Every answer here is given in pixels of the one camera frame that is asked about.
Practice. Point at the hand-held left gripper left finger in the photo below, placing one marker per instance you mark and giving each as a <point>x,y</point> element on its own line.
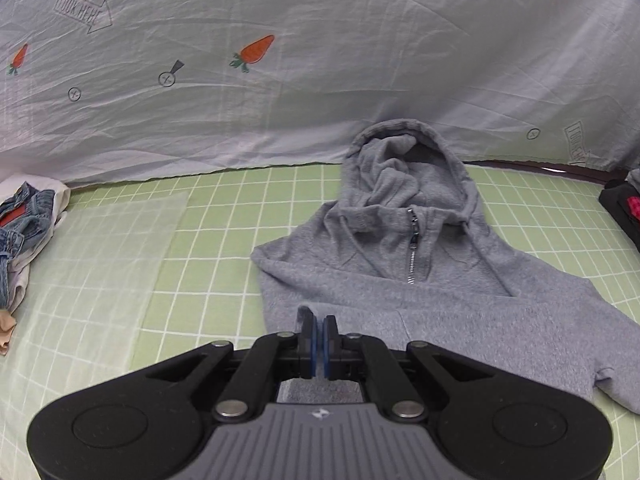
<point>311,345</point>

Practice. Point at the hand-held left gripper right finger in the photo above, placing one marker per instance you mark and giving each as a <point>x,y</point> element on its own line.
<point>327,345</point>

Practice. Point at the grey zip hoodie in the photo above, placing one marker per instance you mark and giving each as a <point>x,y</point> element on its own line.
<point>450,300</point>

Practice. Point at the green grid mat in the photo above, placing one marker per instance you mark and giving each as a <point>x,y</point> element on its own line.
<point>225,230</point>

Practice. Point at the grey printed sheet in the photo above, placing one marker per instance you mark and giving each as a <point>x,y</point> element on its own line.
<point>300,100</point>

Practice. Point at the white garment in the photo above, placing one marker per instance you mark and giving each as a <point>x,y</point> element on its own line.
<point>57,200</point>

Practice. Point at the beige garment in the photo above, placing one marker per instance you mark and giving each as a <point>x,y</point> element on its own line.
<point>6,330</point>

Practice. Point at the blue denim jeans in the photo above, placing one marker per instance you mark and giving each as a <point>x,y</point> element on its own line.
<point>30,215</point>

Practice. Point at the black folded garment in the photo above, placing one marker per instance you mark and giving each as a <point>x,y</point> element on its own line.
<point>620,205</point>

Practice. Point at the red checked garment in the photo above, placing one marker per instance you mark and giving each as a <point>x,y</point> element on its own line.
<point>635,207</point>

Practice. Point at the dark brown rail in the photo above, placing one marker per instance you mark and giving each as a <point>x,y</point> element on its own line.
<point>550,167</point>

